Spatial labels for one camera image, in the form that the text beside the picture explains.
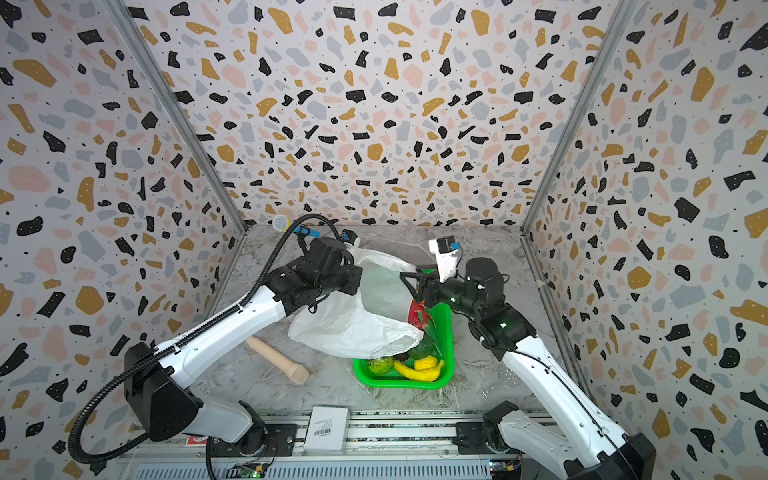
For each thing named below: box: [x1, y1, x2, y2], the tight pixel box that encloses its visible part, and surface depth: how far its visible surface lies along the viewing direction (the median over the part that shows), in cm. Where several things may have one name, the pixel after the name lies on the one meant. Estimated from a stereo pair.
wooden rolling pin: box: [246, 336, 309, 385], surface depth 85 cm
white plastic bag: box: [288, 241, 424, 359], surface depth 73 cm
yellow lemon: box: [414, 355, 438, 370], surface depth 82 cm
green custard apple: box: [368, 357, 394, 375], surface depth 82 cm
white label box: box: [304, 406, 351, 455], surface depth 73 cm
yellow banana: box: [394, 360, 444, 382], surface depth 80 cm
